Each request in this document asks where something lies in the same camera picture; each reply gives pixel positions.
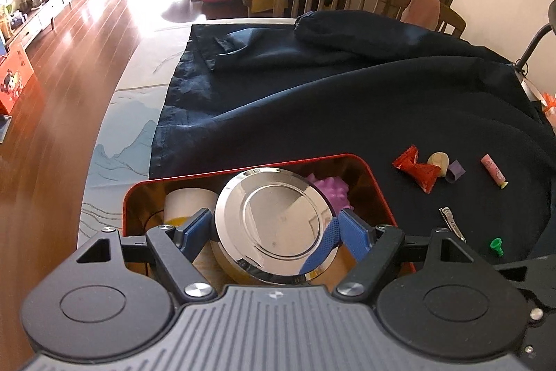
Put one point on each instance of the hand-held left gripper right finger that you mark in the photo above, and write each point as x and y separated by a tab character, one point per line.
354	232

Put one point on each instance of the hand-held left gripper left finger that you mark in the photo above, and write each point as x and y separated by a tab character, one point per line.
195	229

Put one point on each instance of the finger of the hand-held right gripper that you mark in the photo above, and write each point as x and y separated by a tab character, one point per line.
543	288

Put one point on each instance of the white bottle yellow label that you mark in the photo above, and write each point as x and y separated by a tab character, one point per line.
191	201

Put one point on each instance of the purple spiky toy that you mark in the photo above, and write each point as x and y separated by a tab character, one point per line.
332	190

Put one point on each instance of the red tin box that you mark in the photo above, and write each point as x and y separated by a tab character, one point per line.
195	182

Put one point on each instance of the round silver compact mirror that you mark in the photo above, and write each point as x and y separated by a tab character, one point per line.
273	219

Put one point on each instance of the red candy wrapper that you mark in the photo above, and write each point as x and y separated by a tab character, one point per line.
417	171

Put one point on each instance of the metal clip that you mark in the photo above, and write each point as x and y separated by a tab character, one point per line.
449	221

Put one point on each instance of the beige wooden egg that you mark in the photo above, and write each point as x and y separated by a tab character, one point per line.
438	161

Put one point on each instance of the small purple block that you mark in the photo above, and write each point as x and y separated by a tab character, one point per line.
455	171

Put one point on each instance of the pink lip balm tube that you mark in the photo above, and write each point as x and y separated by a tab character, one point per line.
491	166

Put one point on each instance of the dark blue cloth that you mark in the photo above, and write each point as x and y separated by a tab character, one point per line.
347	101

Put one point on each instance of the pink towel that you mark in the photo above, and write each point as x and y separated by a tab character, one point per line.
421	8

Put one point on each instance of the orange gift box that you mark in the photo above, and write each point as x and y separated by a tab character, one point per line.
13	80

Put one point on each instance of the grey desk lamp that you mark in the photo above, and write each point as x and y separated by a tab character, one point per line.
536	40

